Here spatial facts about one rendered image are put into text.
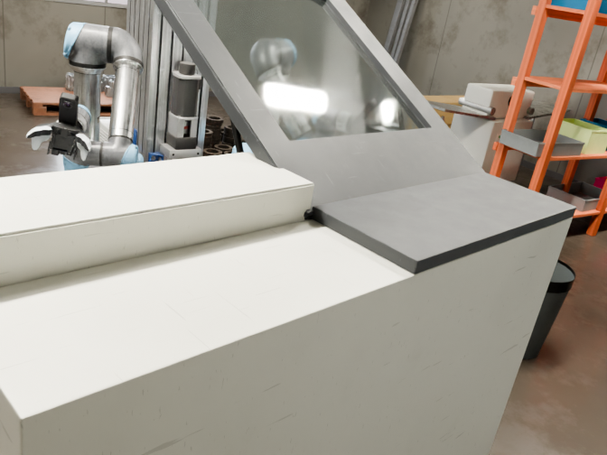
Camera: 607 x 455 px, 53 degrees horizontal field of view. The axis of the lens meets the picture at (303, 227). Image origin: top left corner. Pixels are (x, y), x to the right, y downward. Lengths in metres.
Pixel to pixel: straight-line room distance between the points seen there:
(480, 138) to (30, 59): 5.47
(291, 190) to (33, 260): 0.51
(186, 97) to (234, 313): 1.51
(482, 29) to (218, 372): 8.61
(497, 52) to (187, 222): 8.18
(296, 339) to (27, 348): 0.38
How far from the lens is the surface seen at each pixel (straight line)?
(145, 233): 1.05
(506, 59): 8.99
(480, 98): 6.96
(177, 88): 2.34
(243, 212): 1.16
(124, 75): 2.07
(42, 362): 0.81
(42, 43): 8.48
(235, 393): 0.92
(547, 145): 5.42
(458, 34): 9.53
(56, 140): 1.77
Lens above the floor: 1.95
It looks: 23 degrees down
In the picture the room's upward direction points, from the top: 10 degrees clockwise
